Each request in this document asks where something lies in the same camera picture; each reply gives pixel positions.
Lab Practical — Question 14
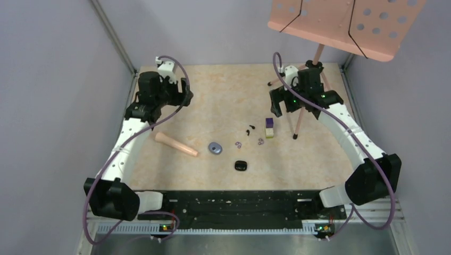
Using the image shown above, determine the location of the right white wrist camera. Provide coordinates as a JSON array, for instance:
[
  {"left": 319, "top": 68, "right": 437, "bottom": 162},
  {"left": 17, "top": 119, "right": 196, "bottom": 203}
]
[{"left": 278, "top": 65, "right": 299, "bottom": 87}]

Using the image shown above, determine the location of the pink music stand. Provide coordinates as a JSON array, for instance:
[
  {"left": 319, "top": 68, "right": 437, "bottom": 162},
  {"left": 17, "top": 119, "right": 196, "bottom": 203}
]
[{"left": 267, "top": 0, "right": 428, "bottom": 140}]

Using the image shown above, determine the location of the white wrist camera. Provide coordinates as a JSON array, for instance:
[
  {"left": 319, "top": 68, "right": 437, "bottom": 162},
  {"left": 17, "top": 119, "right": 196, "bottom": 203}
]
[
  {"left": 278, "top": 65, "right": 299, "bottom": 87},
  {"left": 155, "top": 57, "right": 178, "bottom": 84}
]

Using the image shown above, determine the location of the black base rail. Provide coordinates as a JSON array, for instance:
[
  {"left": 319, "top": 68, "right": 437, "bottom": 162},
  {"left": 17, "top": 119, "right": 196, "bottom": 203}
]
[{"left": 137, "top": 190, "right": 348, "bottom": 231}]

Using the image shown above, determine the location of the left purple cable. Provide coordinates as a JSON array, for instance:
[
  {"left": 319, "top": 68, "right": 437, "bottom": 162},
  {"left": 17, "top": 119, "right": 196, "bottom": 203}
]
[{"left": 81, "top": 55, "right": 191, "bottom": 247}]

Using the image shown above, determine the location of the purple cable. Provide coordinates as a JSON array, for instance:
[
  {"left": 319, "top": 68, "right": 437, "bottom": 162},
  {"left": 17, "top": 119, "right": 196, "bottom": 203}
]
[
  {"left": 272, "top": 52, "right": 397, "bottom": 241},
  {"left": 81, "top": 55, "right": 191, "bottom": 247}
]

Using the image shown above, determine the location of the purple and cream block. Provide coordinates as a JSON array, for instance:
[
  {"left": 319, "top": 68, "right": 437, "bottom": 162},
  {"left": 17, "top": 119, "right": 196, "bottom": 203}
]
[{"left": 265, "top": 118, "right": 274, "bottom": 139}]

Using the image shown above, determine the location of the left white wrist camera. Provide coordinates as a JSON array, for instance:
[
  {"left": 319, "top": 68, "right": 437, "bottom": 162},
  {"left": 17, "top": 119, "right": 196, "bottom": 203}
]
[{"left": 155, "top": 57, "right": 178, "bottom": 84}]

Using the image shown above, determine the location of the black earbud charging case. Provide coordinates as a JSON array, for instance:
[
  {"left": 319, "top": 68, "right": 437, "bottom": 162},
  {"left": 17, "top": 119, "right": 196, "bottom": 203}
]
[{"left": 234, "top": 160, "right": 248, "bottom": 172}]

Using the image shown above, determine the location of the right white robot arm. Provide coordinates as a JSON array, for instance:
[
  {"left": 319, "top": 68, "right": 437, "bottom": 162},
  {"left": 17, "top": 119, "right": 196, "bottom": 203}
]
[{"left": 269, "top": 65, "right": 402, "bottom": 219}]

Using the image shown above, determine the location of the pink tapered wooden leg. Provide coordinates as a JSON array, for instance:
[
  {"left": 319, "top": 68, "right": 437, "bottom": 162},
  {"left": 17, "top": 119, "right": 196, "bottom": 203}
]
[{"left": 155, "top": 132, "right": 198, "bottom": 157}]

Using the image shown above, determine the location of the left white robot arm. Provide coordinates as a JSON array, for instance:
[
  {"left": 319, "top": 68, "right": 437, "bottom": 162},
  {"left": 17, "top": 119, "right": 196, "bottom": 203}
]
[{"left": 83, "top": 71, "right": 193, "bottom": 221}]

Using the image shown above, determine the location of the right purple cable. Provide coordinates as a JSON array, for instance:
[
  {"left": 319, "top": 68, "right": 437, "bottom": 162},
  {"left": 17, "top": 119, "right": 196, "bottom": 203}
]
[{"left": 272, "top": 52, "right": 397, "bottom": 241}]

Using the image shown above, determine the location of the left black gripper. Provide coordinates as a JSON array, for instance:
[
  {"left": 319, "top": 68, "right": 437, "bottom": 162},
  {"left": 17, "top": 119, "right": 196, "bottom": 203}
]
[{"left": 155, "top": 75, "right": 193, "bottom": 107}]

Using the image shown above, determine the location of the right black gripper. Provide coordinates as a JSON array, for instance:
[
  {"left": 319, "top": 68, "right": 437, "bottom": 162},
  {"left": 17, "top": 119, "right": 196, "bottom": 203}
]
[{"left": 270, "top": 79, "right": 307, "bottom": 118}]

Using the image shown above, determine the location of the grey earbud charging case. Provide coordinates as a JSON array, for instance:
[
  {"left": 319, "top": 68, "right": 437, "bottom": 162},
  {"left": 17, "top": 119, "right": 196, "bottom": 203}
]
[{"left": 208, "top": 142, "right": 223, "bottom": 155}]

